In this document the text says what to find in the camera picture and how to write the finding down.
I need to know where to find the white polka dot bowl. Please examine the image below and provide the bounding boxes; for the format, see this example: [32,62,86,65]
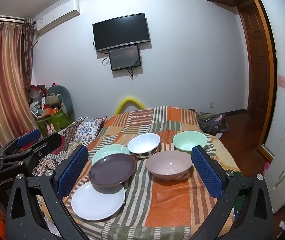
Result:
[128,133,161,158]

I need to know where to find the yellow foam noodle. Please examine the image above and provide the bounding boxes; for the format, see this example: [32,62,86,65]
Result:
[115,95,145,114]

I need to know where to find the patterned quilt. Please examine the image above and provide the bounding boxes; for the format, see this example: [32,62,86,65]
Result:
[33,116,107,178]

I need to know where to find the striped patchwork blanket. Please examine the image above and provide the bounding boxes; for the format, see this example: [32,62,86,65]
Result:
[36,106,240,240]

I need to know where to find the black cable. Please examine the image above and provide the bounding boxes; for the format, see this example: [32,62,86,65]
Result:
[128,60,143,81]

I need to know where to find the white air conditioner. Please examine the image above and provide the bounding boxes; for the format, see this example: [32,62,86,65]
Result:
[34,0,80,37]

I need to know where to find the white plate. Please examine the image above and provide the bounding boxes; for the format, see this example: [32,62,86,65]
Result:
[71,181,126,222]

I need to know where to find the large black television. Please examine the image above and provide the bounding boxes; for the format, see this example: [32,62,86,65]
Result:
[93,12,150,52]

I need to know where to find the wooden door frame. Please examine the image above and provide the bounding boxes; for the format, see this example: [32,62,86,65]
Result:
[242,0,278,159]

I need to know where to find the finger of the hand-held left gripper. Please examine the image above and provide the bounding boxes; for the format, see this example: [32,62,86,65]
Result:
[0,129,42,162]
[20,132,62,174]

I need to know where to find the striped brown curtain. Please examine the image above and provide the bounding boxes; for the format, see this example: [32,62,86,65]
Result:
[0,17,40,153]

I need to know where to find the yellow green fleece blanket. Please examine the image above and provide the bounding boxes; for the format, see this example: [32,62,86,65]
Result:
[207,134,241,180]

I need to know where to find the green plate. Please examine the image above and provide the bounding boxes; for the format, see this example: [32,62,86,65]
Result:
[92,144,130,166]

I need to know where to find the dark backpack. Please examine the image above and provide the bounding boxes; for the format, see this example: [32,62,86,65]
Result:
[196,112,229,134]

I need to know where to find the grey plush toy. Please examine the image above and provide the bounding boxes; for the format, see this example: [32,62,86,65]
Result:
[45,85,74,120]

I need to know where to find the pink bowl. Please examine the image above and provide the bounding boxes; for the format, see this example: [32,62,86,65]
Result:
[145,151,193,181]

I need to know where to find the wooden door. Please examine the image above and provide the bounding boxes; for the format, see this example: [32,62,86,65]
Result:
[237,1,269,140]

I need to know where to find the green bowl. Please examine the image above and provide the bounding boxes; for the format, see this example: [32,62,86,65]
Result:
[172,131,207,154]

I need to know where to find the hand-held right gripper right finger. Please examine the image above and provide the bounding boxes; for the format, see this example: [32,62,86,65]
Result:
[191,145,274,240]

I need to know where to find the small black monitor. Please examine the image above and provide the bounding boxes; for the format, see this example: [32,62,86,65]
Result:
[108,44,142,71]

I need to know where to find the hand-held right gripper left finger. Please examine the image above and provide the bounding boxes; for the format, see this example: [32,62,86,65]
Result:
[5,144,89,240]

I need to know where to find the green bag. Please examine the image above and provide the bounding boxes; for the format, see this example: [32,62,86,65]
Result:
[36,109,72,137]

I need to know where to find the purple plate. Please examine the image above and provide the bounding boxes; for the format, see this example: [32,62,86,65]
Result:
[89,153,137,187]

